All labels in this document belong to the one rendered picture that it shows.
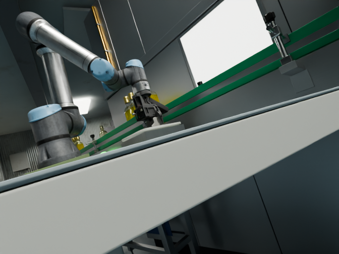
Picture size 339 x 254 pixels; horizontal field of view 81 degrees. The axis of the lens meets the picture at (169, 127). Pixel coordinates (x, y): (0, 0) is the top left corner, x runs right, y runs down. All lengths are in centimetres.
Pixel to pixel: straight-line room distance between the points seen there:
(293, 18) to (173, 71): 61
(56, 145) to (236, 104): 67
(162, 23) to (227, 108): 75
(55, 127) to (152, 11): 95
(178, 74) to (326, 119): 102
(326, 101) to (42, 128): 80
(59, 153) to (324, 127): 75
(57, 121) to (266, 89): 75
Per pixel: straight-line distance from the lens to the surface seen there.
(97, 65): 79
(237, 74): 80
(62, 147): 82
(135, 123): 107
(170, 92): 121
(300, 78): 72
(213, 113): 83
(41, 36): 96
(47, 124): 84
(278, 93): 73
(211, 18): 110
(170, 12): 132
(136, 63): 91
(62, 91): 101
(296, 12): 98
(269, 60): 77
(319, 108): 20
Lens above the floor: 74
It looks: 6 degrees up
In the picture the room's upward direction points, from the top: 18 degrees counter-clockwise
